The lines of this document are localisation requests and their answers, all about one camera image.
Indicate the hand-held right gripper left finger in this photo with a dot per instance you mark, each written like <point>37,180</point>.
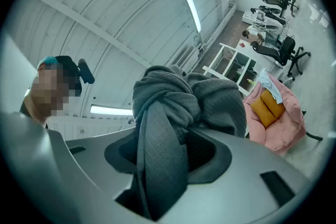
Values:
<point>92,162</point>

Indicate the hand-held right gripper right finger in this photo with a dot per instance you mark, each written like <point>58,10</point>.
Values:
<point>241,165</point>

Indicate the pink armchair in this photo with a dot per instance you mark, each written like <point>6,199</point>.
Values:
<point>286,133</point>

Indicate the grey cloth garment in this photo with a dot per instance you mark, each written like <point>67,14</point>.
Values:
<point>168,91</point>

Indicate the orange cushion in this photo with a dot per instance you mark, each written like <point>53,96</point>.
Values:
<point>262,114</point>
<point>274,106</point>

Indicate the person's head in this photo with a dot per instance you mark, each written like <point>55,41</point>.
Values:
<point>50,91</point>

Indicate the green drink bottle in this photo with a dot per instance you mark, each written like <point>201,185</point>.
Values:
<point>250,82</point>

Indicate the blue checkered cloth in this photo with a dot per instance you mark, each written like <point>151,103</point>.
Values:
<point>267,81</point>

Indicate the white shelving unit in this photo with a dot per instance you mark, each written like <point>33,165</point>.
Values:
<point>223,60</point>

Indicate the white table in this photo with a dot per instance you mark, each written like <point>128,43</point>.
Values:
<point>252,47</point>

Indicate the white air conditioner unit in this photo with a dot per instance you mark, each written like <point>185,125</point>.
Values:
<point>186,56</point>

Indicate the black head-mounted camera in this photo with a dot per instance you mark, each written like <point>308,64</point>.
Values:
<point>85,70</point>

